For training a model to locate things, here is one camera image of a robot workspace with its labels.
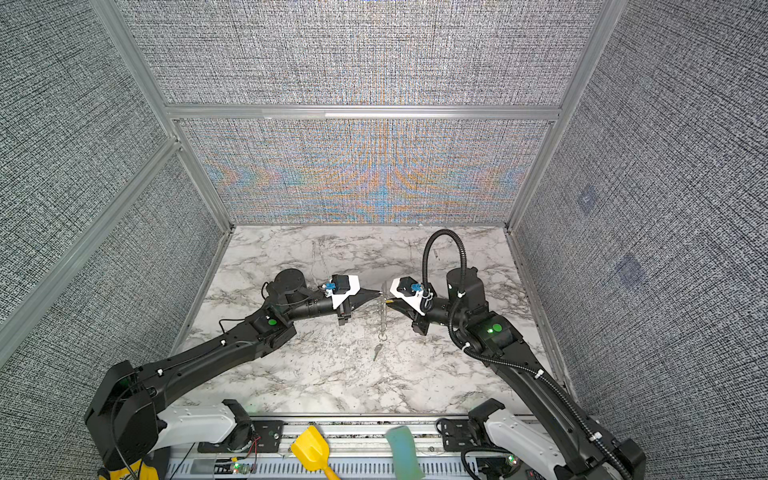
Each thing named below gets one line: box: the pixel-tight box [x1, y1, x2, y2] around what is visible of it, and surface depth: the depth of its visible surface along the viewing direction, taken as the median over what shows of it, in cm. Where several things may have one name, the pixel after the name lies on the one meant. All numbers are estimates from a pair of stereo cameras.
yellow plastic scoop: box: [291, 425, 340, 480], surface depth 73 cm
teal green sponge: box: [386, 426, 426, 480], surface depth 71 cm
